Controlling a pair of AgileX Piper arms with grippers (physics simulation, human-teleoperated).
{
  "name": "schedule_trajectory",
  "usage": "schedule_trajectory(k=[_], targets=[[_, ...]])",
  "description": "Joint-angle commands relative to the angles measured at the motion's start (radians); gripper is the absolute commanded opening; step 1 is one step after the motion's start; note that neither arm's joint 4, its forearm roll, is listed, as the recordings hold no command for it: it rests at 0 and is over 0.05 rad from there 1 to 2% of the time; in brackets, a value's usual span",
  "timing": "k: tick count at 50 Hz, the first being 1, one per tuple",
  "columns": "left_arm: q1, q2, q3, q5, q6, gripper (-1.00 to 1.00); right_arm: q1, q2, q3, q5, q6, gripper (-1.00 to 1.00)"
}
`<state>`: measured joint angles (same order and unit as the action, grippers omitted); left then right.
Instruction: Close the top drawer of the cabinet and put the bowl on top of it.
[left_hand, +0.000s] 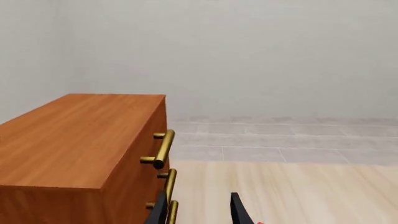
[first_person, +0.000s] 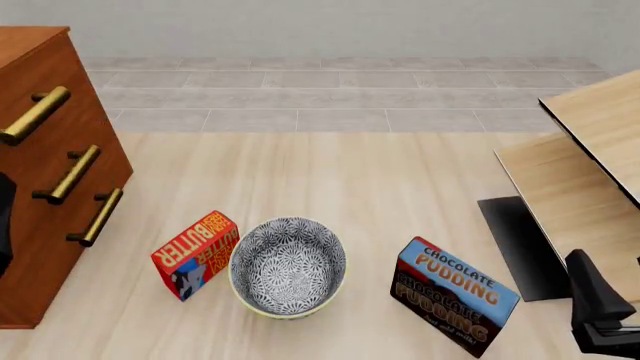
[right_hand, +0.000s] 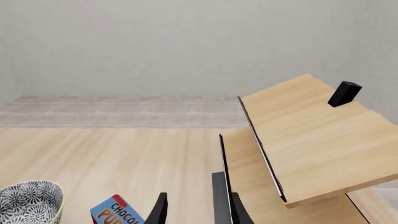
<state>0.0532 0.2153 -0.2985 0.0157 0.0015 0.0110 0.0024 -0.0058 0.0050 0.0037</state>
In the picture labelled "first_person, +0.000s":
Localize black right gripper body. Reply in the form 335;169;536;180
571;317;640;356

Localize flat black panel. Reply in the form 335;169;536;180
477;195;574;303

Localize red butter box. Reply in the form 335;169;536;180
150;209;241;303

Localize blue chocolate pudding box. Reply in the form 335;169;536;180
389;235;522;360

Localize pale wooden board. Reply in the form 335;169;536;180
493;130;640;283

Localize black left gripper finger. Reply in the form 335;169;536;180
0;171;18;279

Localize black white patterned bowl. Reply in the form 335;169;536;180
228;216;349;323

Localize wooden drawer front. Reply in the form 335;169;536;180
0;164;135;330
0;31;109;181
0;111;124;264

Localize wooden cabinet with drawers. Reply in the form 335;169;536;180
0;25;135;330

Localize pale wooden desk top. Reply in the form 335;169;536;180
538;69;640;211

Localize brass drawer handle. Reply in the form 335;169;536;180
0;85;72;147
65;187;125;248
31;144;102;206

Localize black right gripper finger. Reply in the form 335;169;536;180
564;248;625;324

